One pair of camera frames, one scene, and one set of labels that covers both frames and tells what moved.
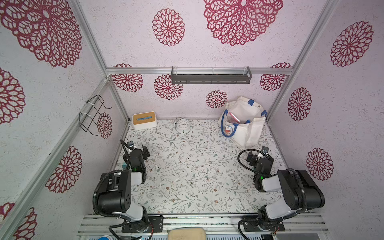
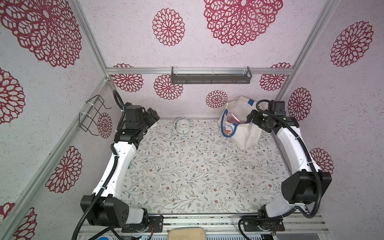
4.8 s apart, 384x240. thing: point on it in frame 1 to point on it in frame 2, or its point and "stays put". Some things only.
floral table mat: (197, 172) stays put
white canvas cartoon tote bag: (243, 120) stays put
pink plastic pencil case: (231, 119) stays put
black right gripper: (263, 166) to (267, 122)
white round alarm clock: (182, 126) stays put
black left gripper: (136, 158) to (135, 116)
